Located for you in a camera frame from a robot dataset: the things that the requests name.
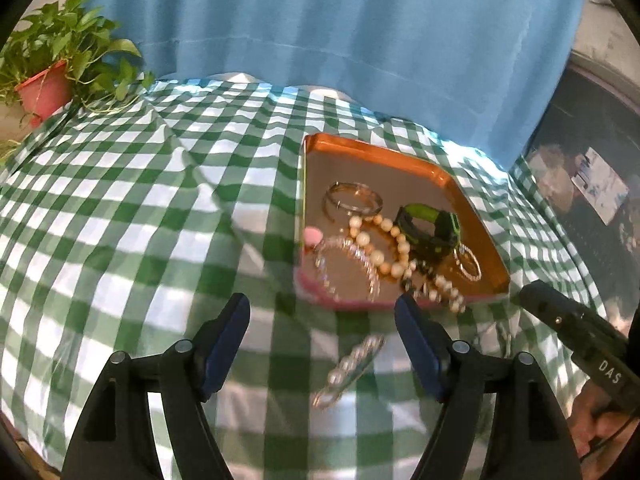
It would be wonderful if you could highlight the copper tray with pink rim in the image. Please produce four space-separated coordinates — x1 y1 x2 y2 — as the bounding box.
295 132 512 311

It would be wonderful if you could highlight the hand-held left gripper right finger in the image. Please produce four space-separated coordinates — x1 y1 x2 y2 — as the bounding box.
395 294 583 480

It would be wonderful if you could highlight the green checked tablecloth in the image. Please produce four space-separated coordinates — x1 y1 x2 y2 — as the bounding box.
0 72 586 480

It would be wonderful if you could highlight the green and black watch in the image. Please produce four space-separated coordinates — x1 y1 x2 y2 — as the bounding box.
392 202 463 263

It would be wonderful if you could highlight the clear storage box purple lid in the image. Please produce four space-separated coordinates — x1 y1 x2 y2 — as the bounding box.
510 50 640 331

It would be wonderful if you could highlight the cream bead bracelet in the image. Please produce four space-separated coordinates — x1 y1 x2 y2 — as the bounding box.
346 212 418 281

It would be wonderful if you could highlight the blue curtain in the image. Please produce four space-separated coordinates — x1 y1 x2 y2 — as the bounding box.
75 0 591 171

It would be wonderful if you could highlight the potted green plant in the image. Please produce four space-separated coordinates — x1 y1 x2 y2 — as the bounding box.
0 0 156 161

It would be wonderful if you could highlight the person's right hand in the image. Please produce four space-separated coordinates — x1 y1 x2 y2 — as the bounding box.
570 389 640 459

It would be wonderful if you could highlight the pearl hair clip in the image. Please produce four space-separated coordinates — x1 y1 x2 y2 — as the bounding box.
311 335 388 409

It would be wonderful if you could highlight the silver bangle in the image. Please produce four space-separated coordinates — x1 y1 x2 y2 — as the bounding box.
322 181 385 221

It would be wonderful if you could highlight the rhinestone bracelet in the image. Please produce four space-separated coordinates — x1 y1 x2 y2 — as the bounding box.
314 236 382 303

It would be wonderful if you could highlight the pearl bracelet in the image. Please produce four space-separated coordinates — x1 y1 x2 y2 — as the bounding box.
400 260 468 315

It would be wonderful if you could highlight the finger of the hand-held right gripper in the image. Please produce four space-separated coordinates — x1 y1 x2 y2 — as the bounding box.
520 280 601 356

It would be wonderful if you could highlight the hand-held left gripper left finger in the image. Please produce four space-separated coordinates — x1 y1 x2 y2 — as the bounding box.
62 292 251 480

